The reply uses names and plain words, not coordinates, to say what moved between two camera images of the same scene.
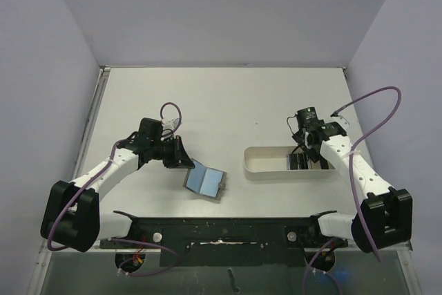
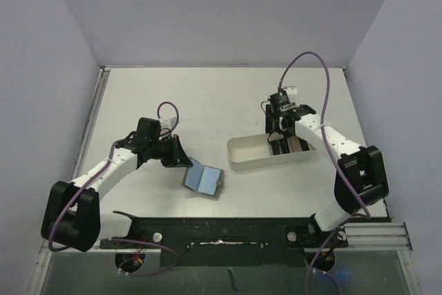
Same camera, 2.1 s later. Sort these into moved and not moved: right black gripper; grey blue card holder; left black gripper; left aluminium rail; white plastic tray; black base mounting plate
Moved: white plastic tray; right black gripper
Not moved: left black gripper; grey blue card holder; black base mounting plate; left aluminium rail
